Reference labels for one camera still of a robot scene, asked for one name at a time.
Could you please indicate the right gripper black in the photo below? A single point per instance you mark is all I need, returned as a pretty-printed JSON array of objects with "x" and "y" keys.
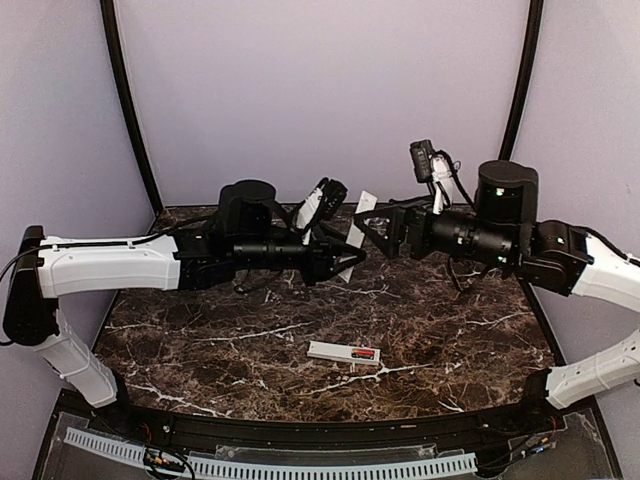
[{"x": 411, "y": 212}]

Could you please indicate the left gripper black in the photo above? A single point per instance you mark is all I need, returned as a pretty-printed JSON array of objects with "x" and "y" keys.
[{"x": 322, "y": 257}]

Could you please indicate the white battery cover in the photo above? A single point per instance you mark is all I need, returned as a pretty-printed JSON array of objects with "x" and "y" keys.
[{"x": 355, "y": 237}]

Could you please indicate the white remote control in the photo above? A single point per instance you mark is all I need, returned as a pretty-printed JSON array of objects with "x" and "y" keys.
[{"x": 340, "y": 353}]

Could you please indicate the red battery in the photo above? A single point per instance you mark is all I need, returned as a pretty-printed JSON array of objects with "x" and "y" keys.
[{"x": 363, "y": 353}]

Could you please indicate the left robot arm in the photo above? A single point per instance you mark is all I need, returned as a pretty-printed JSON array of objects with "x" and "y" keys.
[{"x": 249, "y": 230}]

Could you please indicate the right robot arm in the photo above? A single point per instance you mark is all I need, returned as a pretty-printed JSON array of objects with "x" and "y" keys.
[{"x": 504, "y": 233}]

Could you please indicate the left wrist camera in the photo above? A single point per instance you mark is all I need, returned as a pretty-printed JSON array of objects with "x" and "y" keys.
[{"x": 333, "y": 195}]

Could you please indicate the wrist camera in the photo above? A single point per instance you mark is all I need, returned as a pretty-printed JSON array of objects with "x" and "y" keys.
[
  {"x": 333, "y": 195},
  {"x": 421, "y": 153}
]

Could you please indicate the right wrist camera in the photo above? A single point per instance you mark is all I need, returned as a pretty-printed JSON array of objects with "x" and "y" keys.
[{"x": 421, "y": 153}]

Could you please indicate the right black frame post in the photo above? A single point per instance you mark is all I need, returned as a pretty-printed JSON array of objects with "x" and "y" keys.
[{"x": 523, "y": 78}]

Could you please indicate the black frame post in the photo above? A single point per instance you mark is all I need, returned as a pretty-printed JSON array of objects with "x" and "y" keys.
[
  {"x": 126, "y": 101},
  {"x": 523, "y": 78}
]

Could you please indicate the black front rail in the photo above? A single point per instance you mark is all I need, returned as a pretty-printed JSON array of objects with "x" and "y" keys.
[{"x": 485, "y": 431}]

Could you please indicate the grey slotted cable duct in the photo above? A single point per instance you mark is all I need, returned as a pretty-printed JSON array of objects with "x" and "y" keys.
[{"x": 200, "y": 466}]

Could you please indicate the left black frame post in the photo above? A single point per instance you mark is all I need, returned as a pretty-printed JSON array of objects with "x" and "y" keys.
[{"x": 126, "y": 101}]

